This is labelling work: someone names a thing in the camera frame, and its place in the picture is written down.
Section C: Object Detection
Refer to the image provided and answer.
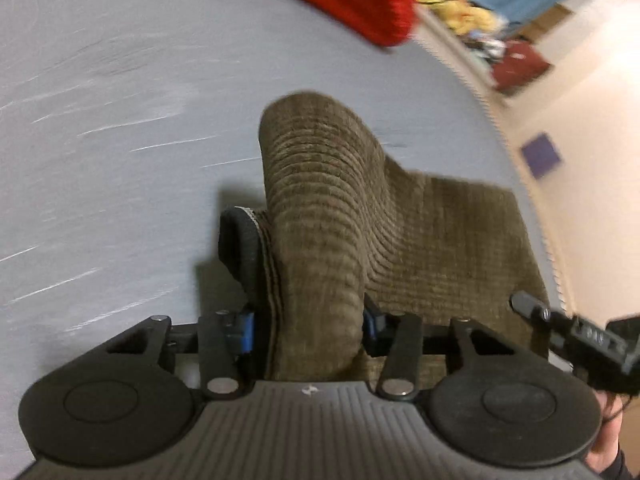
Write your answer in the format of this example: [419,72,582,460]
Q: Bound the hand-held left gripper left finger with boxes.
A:
[102,310,256,401]

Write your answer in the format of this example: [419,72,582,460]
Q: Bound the person's right forearm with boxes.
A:
[604,447,640,480]

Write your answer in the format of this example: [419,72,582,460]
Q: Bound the red box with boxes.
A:
[492,40,552,94]

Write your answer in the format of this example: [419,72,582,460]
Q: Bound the purple square wall patch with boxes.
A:
[520,132,563,179]

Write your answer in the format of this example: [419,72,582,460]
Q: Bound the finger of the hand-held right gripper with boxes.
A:
[509,290,576,347]

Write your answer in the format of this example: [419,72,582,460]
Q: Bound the brown corduroy pants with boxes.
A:
[219,91,554,392]

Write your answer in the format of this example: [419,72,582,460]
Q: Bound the person's right hand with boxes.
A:
[584,389,627,477]

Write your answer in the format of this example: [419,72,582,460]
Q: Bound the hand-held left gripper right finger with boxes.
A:
[362,292,522,401]

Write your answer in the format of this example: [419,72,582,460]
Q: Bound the yellow plush toys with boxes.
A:
[412,0,506,37]

